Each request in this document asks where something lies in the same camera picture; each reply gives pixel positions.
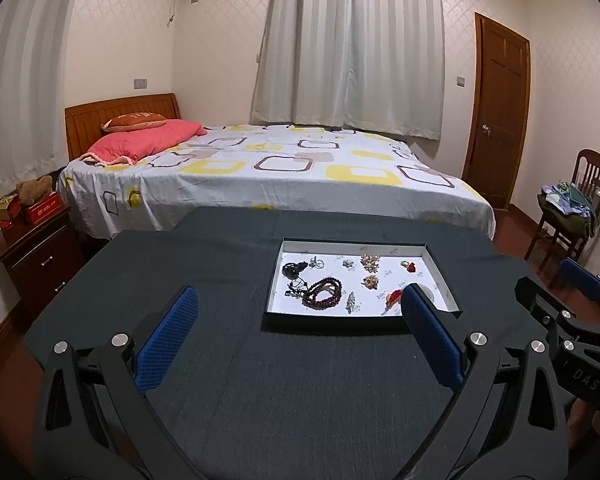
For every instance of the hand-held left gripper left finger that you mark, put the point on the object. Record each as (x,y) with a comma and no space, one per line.
(167,340)

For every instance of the orange pillow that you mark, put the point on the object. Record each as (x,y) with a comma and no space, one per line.
(135,121)

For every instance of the wooden nightstand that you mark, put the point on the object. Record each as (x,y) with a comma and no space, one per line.
(40,265)

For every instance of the black pendant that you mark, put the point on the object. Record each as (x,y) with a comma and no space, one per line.
(292,270)

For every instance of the dark grey table cloth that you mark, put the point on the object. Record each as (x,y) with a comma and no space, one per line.
(230,360)

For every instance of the white window curtain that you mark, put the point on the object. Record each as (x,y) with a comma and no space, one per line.
(350,45)

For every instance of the wooden door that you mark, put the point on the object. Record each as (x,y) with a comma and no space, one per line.
(500,110)

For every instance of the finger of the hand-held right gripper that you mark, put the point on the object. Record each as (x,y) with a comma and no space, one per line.
(540,302)
(582,280)

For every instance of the red orange brooch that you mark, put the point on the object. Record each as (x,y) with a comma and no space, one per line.
(392,300)

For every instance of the pink blanket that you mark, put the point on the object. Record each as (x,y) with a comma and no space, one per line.
(140,142)

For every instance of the pile of clothes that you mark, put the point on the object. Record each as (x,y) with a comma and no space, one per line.
(567,205)

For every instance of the white yellow patterned bedsheet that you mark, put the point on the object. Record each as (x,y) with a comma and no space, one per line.
(290,180)

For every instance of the sheer white side curtain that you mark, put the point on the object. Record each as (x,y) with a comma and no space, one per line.
(20,100)

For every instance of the red gift box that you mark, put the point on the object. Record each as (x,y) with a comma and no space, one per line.
(42,210)

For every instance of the white shallow box tray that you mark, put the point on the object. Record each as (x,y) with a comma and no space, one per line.
(395,280)

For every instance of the silver leaf brooch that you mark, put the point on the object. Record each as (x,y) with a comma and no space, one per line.
(350,302)

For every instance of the wooden headboard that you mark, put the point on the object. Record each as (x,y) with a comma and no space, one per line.
(90,120)

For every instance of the gold rhinestone brooch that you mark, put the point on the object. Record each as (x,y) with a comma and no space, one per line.
(371,282)

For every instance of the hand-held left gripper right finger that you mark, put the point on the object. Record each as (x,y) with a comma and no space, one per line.
(432,340)

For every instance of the small red gold box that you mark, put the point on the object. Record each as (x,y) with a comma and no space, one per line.
(6,209)

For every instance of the brown teddy bear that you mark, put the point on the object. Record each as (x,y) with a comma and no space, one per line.
(34,190)

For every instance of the gold pearl brooch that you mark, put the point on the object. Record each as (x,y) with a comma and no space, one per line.
(369,261)

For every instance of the wooden chair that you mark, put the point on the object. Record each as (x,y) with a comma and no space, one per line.
(587,170)

